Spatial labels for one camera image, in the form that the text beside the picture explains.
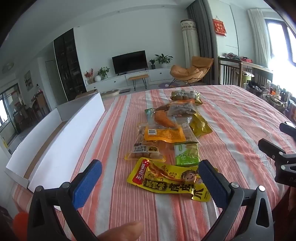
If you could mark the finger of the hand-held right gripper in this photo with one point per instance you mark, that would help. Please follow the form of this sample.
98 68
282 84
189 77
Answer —
288 129
270 148

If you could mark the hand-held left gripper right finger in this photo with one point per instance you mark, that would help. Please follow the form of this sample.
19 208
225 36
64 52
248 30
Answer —
214 183

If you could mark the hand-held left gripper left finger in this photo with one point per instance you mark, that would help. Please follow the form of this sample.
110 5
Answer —
86 183

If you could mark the small light green packet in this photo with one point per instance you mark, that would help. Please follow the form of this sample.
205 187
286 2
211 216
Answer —
186 155

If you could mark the white cardboard box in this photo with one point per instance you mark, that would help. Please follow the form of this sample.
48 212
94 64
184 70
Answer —
69 139

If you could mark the yellow cartoon snack packet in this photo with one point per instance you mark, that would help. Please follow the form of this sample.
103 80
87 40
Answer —
161 183

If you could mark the golden yellow packet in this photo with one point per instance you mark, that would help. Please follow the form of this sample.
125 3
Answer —
200 127

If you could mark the yellow-edged peanut packet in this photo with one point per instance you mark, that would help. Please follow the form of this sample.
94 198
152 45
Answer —
143 150

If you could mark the orange-yellow labelled packet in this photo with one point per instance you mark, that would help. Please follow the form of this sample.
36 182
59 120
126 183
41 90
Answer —
166 134

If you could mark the orange-topped dark fruit bag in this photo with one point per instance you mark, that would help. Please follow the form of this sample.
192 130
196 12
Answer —
180 109

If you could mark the gold-trimmed nut bag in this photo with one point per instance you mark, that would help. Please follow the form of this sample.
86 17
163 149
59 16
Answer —
182 95

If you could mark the person's left hand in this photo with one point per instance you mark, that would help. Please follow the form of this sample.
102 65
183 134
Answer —
120 231

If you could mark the wicker basket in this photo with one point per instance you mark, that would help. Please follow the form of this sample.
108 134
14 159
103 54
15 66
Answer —
275 102

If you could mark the orange striped tablecloth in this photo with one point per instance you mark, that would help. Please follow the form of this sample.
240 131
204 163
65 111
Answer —
231 115

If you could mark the green plastic seat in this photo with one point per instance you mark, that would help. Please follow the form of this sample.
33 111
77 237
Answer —
247 80

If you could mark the wooden railing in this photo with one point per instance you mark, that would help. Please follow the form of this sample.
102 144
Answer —
227 71

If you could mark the window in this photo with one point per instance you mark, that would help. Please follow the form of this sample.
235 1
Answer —
281 41

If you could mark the brown cardboard box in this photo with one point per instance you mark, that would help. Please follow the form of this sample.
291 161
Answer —
85 93

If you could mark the wooden dining chair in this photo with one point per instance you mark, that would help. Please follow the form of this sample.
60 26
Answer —
43 103

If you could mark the beige oval cat scratcher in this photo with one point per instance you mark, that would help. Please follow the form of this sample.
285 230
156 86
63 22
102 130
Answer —
110 93

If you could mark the wooden dining table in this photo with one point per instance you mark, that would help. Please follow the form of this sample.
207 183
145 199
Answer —
32 106

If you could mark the white sheer curtain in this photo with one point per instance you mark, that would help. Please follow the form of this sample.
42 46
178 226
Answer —
257 37

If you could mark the red flower arrangement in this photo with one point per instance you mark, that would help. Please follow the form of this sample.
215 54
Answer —
89 74

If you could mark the purple floor mat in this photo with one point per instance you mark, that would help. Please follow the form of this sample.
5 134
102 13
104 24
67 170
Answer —
164 85

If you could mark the green plant in white pot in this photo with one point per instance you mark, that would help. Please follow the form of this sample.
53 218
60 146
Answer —
103 73

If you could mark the orange lounge chair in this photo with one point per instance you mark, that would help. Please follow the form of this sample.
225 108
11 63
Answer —
192 69

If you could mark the white interior door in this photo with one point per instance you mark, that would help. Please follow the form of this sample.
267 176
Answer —
51 76

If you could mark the wooden bench with metal legs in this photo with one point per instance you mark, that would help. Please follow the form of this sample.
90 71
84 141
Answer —
138 77

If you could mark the black glass display cabinet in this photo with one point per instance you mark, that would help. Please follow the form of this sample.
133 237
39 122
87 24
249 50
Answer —
68 64

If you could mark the white television cabinet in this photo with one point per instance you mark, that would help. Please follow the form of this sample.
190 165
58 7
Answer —
159 74

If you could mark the grey curtain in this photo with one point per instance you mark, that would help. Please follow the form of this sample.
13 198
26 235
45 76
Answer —
203 34

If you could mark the black television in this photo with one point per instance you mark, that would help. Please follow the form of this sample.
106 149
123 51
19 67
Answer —
129 62

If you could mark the covered standing air conditioner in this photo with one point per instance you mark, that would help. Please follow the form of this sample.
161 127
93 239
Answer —
190 41

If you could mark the large leafy potted plant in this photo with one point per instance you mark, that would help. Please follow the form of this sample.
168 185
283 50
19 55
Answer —
163 59

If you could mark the small dark potted plant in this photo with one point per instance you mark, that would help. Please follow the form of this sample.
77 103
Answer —
152 63

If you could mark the round ceiling light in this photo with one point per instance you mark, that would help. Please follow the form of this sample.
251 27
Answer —
8 66

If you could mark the framed wall painting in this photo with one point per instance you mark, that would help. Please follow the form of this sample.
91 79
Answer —
27 80

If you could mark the red wall hanging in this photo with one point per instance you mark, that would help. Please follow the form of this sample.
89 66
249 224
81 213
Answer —
219 27

